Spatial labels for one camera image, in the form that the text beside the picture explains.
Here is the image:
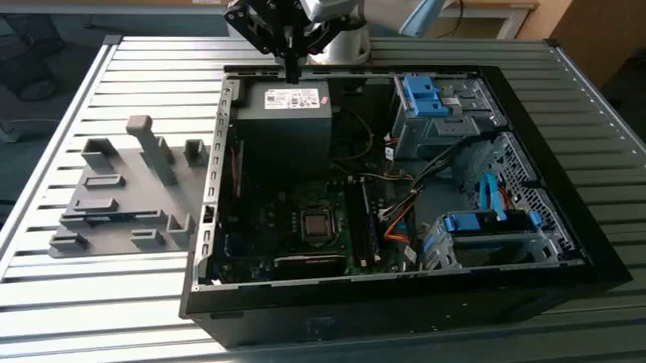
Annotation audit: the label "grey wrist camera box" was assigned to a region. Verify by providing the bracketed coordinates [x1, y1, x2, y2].
[296, 0, 353, 23]

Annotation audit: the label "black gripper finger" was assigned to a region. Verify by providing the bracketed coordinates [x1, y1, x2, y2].
[291, 20, 364, 85]
[223, 0, 292, 85]

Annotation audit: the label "grey power supply unit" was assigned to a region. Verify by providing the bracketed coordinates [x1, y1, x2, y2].
[229, 81, 335, 178]

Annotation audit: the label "grey parts rack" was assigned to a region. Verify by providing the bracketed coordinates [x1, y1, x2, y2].
[48, 114, 211, 260]

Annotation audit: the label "black wire bundle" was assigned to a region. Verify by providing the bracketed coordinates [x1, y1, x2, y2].
[380, 130, 488, 224]

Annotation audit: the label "brown wooden cabinet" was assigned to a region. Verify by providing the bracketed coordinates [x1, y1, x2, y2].
[516, 0, 646, 90]

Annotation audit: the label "silver CPU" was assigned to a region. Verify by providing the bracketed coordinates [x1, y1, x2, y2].
[304, 214, 332, 238]

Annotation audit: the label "blue flat data cable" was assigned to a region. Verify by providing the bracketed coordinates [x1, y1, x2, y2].
[477, 172, 508, 222]

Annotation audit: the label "green motherboard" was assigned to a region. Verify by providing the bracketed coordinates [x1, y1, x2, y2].
[216, 175, 423, 284]

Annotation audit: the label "black PC case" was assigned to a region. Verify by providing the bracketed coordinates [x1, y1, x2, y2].
[178, 64, 635, 349]

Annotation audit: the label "black graphics card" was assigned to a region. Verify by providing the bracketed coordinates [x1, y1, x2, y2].
[273, 253, 349, 280]

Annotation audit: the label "blue plastic drive bracket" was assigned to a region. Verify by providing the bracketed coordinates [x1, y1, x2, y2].
[403, 76, 451, 117]

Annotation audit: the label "yellow wire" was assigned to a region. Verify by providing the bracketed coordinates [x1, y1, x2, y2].
[329, 107, 375, 163]

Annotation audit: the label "CPU socket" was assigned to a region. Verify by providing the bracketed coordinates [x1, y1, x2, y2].
[299, 205, 337, 247]

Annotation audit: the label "wooden desk white frame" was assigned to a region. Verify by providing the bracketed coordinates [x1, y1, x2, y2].
[190, 0, 540, 41]

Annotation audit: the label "hard disk in blue carrier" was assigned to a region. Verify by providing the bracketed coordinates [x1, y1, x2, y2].
[441, 211, 544, 232]

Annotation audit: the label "grey metal drive cage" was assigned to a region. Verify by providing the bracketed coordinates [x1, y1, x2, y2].
[391, 74, 509, 160]

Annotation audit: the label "grey metal disk bay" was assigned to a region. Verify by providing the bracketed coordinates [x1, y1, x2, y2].
[420, 209, 564, 270]

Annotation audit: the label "orange wires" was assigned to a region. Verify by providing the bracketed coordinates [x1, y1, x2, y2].
[383, 209, 420, 244]

